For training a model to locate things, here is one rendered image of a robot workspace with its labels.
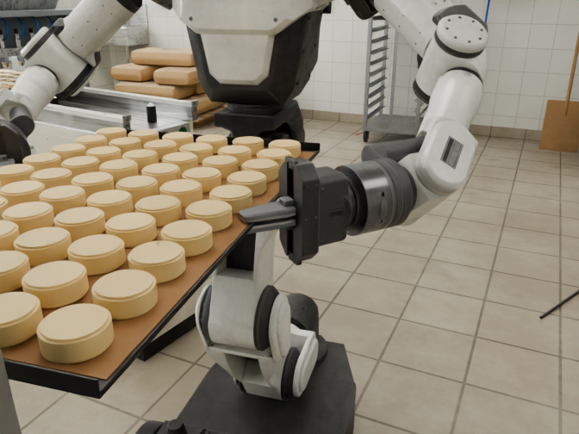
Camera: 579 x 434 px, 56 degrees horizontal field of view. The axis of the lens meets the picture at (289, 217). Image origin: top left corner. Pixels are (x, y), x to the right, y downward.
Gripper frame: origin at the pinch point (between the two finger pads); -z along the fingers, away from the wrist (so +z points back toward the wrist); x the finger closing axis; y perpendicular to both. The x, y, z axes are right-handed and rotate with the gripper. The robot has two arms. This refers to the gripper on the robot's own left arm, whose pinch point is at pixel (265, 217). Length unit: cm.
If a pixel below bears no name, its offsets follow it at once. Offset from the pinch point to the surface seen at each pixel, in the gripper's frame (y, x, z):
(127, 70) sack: -514, -46, 101
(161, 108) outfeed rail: -136, -13, 27
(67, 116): -133, -12, -4
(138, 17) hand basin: -615, 0, 142
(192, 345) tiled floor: -117, -100, 25
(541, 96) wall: -265, -59, 402
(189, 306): -124, -87, 28
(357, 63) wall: -402, -39, 301
